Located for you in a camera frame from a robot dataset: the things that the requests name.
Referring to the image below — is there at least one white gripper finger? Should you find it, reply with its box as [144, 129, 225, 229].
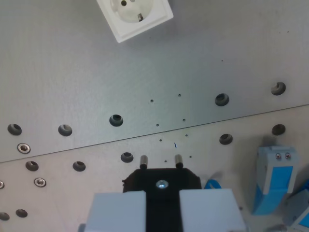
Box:
[83, 190, 147, 232]
[179, 188, 247, 232]

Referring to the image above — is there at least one black two-pin power plug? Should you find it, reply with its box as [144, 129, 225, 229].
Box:
[122, 154, 202, 232]

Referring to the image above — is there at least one small blue plastic piece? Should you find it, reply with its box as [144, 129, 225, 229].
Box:
[204, 178, 223, 190]

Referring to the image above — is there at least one tall blue grey plastic fixture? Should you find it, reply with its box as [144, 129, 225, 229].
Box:
[252, 144, 301, 216]

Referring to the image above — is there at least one small blue grey plastic fixture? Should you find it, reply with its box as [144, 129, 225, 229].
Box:
[281, 180, 309, 232]

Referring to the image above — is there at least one white wall socket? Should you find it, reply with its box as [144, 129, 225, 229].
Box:
[96, 0, 174, 44]

